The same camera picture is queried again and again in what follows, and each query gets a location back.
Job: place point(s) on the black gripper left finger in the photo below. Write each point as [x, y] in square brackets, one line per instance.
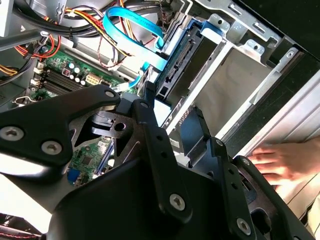
[37, 120]

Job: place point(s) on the person's bare hand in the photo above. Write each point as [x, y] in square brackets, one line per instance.
[282, 162]

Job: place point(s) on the hard disk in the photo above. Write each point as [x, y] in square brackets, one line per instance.
[183, 53]

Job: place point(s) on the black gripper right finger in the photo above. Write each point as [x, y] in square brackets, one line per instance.
[225, 170]

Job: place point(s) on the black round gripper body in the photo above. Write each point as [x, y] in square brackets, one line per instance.
[112, 205]

